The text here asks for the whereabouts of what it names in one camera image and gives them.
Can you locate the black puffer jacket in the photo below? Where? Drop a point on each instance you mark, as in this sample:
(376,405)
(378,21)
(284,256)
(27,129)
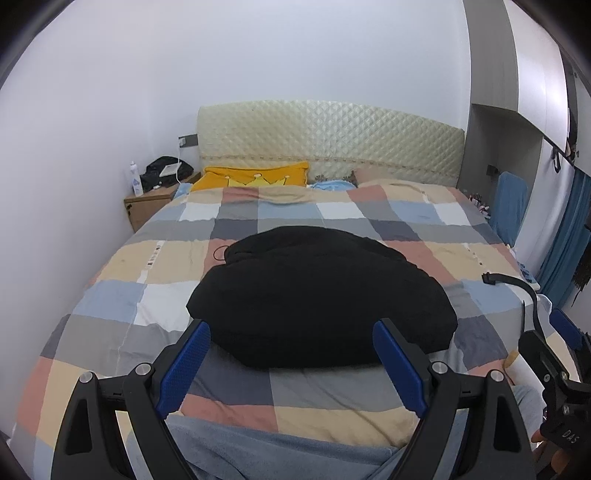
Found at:
(323,295)

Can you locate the black bag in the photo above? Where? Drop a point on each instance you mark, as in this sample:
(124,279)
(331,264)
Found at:
(154,177)

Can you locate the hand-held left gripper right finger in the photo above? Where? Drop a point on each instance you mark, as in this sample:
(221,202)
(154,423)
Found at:
(397,364)

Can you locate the beige pink pillow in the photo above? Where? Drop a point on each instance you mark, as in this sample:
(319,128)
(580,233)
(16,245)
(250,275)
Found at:
(378,176)

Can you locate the yellow pillow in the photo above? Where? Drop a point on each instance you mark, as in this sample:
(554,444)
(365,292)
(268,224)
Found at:
(249,175)

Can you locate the blue curtain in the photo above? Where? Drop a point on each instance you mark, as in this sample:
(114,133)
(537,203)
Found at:
(565,230)

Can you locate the cream quilted headboard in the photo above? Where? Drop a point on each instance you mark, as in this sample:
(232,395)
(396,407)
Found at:
(332,134)

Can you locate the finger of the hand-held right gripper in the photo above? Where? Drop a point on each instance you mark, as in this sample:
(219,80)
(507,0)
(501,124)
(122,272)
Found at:
(540,350)
(565,327)

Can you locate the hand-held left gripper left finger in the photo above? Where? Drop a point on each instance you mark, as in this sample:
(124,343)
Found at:
(184,364)

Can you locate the checkered bed blanket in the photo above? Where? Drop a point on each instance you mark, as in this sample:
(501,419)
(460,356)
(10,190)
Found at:
(138,277)

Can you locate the light blue cloth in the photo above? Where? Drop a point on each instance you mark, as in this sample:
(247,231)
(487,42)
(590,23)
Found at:
(332,185)

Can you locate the wooden nightstand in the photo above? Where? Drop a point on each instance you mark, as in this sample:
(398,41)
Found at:
(147,207)

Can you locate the grey wall socket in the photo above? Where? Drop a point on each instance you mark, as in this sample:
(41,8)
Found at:
(492,170)
(188,140)

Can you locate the dark hanging item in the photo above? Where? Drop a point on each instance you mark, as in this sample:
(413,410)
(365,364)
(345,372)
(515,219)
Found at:
(570,115)

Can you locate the small cosmetic bottles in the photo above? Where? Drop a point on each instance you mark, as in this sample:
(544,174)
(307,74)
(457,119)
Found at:
(478,203)

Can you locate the person's right hand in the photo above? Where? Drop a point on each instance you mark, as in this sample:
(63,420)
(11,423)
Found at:
(551,459)

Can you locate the white spray bottle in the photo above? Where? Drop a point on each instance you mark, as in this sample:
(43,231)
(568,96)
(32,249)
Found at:
(135,182)

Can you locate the blue hanging towel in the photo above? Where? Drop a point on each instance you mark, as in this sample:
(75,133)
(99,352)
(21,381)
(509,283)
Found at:
(508,207)

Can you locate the white yellow cloth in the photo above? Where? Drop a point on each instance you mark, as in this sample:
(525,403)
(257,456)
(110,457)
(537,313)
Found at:
(519,367)

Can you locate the grey wardrobe cabinet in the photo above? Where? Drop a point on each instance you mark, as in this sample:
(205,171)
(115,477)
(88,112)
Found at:
(517,60)

